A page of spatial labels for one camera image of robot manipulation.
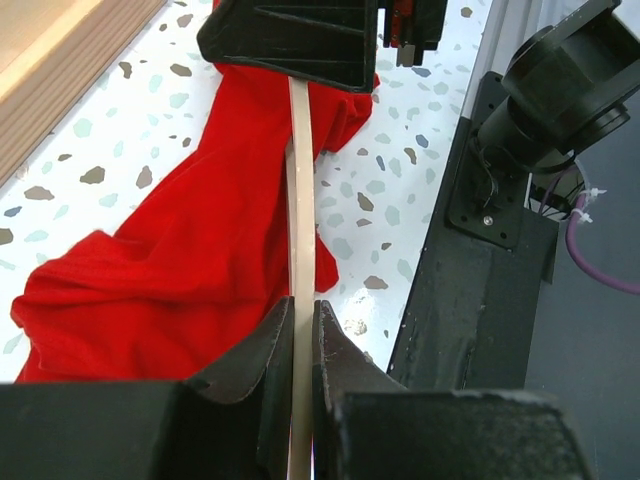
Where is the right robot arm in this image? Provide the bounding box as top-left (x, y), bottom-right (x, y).
top-left (197, 1), bottom-right (639, 165)

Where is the beige hanger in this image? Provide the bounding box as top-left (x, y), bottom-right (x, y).
top-left (286, 78), bottom-right (316, 480)

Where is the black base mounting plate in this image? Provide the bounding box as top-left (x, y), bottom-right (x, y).
top-left (387, 72), bottom-right (558, 390)

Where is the wooden clothes rack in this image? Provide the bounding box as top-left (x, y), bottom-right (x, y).
top-left (1, 0), bottom-right (166, 182)

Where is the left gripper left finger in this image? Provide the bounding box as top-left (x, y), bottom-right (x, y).
top-left (1, 297), bottom-right (294, 479)

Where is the red t shirt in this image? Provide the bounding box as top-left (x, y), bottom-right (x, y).
top-left (9, 0), bottom-right (381, 384)

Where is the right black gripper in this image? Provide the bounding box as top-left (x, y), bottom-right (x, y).
top-left (197, 0), bottom-right (448, 93)

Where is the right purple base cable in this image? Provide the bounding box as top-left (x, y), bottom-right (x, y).
top-left (542, 164), bottom-right (640, 295)

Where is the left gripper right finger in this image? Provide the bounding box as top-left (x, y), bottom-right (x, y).
top-left (312, 301), bottom-right (594, 479)

